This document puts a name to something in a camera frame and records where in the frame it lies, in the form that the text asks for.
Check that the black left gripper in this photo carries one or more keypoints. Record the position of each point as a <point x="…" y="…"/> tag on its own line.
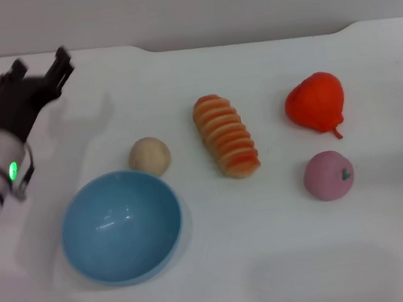
<point x="22" y="105"/>

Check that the blue bowl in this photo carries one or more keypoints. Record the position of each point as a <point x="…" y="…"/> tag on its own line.
<point x="122" y="227"/>

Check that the orange striped bread loaf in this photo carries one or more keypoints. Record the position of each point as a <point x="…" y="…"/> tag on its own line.
<point x="226" y="136"/>

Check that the beige round bun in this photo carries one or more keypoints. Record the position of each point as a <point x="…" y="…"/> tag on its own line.
<point x="149" y="155"/>

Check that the red pear toy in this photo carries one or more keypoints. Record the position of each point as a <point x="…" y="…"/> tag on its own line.
<point x="316" y="103"/>

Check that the pink apple toy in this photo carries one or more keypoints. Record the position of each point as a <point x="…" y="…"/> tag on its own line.
<point x="327" y="178"/>

